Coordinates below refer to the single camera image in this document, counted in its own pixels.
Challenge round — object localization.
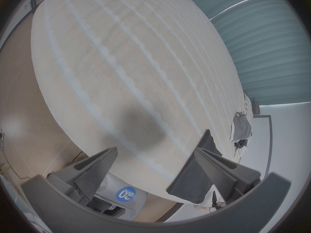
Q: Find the grey bedside table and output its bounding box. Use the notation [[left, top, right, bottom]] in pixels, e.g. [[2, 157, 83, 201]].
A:
[[250, 97, 261, 115]]

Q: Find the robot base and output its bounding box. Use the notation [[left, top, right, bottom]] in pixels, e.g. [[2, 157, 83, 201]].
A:
[[93, 172, 149, 221]]

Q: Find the white printed pillow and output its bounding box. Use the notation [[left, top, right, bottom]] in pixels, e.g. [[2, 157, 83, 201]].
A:
[[243, 92, 255, 126]]

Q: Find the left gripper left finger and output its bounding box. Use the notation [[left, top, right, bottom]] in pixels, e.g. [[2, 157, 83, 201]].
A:
[[47, 147, 119, 201]]

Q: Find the black polo shirt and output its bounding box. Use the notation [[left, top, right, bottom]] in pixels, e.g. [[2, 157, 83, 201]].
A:
[[166, 129, 223, 204]]

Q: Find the bed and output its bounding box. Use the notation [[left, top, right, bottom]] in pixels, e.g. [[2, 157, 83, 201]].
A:
[[30, 0, 272, 209]]

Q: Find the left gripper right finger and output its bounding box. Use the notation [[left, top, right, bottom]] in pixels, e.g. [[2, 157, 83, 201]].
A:
[[194, 147, 262, 201]]

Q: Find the grey and white garment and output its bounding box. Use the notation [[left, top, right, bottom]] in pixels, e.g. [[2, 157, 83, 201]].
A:
[[230, 112, 252, 142]]

